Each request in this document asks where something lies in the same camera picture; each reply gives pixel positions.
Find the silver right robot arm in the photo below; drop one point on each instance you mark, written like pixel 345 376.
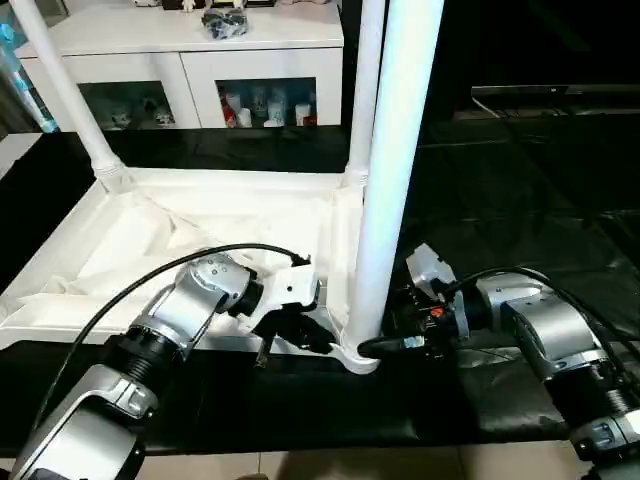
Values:
pixel 560 340

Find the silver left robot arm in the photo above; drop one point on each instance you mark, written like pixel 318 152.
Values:
pixel 150 350

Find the red bottle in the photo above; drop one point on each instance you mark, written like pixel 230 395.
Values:
pixel 229 110

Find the white glass-door cabinet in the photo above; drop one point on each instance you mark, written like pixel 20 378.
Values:
pixel 150 60

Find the dark bundle on cabinet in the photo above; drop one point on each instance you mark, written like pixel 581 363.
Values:
pixel 225 22

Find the small beige figurine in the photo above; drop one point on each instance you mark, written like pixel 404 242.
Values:
pixel 188 4

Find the teal plastic object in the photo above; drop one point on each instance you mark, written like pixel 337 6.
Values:
pixel 25 80

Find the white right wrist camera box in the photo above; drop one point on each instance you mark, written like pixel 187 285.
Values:
pixel 432 268

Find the dark metal rail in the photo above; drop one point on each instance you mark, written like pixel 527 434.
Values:
pixel 560 92

